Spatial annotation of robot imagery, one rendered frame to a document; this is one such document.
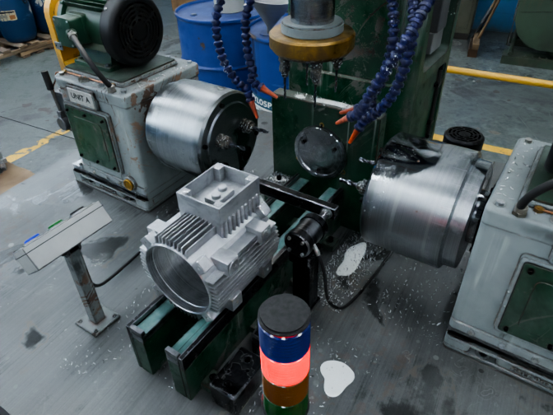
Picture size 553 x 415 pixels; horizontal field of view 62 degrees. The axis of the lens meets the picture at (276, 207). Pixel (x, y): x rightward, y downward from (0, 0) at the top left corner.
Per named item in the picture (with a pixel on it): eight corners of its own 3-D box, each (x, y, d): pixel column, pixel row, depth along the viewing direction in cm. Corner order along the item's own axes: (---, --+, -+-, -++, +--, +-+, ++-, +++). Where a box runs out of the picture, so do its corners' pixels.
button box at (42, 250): (100, 226, 99) (85, 206, 98) (113, 220, 94) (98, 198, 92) (27, 276, 87) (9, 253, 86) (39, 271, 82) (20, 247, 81)
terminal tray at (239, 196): (220, 191, 96) (216, 161, 92) (262, 207, 91) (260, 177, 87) (180, 222, 88) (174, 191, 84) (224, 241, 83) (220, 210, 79)
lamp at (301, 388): (278, 357, 63) (278, 337, 61) (317, 379, 61) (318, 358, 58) (253, 392, 60) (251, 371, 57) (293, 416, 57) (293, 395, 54)
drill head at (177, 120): (178, 132, 151) (166, 56, 136) (271, 162, 135) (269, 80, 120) (119, 167, 135) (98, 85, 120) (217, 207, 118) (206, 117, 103)
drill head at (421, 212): (366, 193, 122) (376, 104, 107) (536, 249, 103) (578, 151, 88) (319, 248, 105) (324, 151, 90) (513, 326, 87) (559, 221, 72)
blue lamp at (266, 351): (277, 314, 58) (276, 289, 55) (319, 335, 55) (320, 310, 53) (249, 348, 54) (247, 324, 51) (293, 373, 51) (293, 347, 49)
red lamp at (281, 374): (278, 337, 61) (277, 314, 58) (318, 358, 58) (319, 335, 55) (251, 371, 57) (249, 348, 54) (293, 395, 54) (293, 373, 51)
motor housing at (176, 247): (211, 240, 107) (202, 170, 96) (281, 271, 99) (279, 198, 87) (149, 296, 94) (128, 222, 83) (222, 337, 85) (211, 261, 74)
